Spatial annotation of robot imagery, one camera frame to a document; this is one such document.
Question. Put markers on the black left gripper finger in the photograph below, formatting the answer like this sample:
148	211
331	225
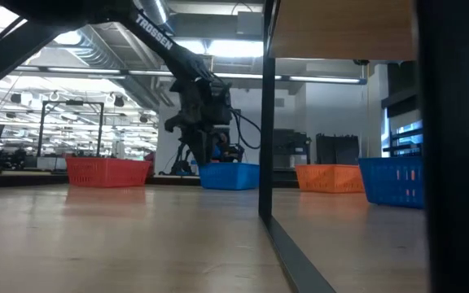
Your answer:
206	146
193	146

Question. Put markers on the blue plastic basket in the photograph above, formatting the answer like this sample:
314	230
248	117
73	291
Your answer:
230	177
393	183

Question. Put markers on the red plastic basket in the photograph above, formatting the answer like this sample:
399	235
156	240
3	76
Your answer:
108	173

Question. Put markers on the orange plastic basket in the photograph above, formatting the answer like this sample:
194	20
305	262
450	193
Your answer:
328	179

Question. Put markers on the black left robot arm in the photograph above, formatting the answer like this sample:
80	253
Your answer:
153	36

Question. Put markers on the black background robot arm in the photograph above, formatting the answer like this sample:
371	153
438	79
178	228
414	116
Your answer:
176	167
236	154

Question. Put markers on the red background object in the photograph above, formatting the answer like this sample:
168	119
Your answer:
151	156

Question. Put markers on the black ceiling spot lamp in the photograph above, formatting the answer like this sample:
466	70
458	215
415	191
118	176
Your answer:
143	119
16	98
119	101

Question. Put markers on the bright ceiling light panel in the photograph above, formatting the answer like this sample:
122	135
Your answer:
234	49

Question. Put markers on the black equipment rack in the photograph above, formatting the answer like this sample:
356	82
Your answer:
293	142

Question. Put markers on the long ceiling light bar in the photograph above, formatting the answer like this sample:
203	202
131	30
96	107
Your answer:
96	71

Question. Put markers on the black slatted crate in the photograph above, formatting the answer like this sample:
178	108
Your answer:
336	150

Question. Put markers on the window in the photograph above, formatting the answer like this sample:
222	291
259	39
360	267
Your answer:
407	140

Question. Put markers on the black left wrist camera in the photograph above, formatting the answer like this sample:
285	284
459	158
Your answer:
221	103

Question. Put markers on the grey rectangular ceiling duct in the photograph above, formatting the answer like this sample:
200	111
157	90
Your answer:
218	24

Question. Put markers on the grey wall vent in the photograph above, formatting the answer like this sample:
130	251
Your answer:
279	102

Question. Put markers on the small silver ventilation duct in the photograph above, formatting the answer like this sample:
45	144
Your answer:
157	8

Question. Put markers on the large silver ventilation duct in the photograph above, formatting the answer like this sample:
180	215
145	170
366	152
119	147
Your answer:
100	53

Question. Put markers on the black background camera gantry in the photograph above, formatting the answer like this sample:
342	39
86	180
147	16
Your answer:
71	103

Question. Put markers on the black dome ceiling camera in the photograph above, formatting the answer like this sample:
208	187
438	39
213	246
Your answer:
360	62

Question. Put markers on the black aluminium table frame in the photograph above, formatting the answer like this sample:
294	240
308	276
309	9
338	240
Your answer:
23	179

